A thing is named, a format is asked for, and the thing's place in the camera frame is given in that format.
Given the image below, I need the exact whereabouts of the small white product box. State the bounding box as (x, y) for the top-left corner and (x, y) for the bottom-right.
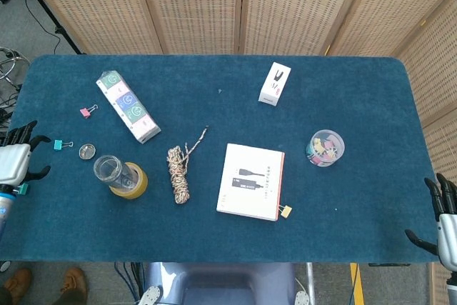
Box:
(258, 61), (292, 107)

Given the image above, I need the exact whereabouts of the blue felt table cover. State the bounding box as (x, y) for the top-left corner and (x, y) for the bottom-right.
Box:
(0, 54), (441, 265)

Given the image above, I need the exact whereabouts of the braided rope bundle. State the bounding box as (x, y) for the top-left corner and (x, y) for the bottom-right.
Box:
(166, 125), (210, 205)

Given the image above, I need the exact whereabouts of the clear glass jar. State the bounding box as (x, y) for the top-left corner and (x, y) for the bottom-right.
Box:
(93, 154), (141, 192)

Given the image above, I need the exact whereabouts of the chrome chair base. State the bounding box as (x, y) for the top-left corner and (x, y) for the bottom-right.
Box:
(0, 46), (30, 89)

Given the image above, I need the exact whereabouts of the pink binder clip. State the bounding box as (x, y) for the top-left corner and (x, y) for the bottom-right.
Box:
(79, 104), (99, 119)

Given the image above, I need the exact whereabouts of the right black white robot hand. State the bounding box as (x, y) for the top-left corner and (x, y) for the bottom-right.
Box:
(405, 172), (457, 272)

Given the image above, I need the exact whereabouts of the woven wicker folding screen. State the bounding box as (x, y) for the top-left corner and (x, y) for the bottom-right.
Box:
(16, 0), (457, 305)

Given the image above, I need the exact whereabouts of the yellow tape roll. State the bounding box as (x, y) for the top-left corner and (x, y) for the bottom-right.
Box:
(108, 161), (149, 200)

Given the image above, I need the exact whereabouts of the flat white USB cable box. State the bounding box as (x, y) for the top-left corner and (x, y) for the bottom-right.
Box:
(216, 142), (286, 223)

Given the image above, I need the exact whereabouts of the clear jar of binder clips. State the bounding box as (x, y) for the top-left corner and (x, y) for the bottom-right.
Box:
(305, 129), (346, 167)

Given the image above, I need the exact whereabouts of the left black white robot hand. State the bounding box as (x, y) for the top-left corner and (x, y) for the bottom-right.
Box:
(0, 121), (51, 186)

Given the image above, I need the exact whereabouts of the long colourful pastel box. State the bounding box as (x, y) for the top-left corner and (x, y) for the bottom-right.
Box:
(95, 69), (162, 145)

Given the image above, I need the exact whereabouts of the grey robot torso base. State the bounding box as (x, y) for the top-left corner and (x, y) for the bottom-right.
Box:
(137, 261), (312, 305)

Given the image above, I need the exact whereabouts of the brown leather shoe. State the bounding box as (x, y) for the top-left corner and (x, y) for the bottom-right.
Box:
(2, 268), (34, 303)
(59, 266), (89, 304)

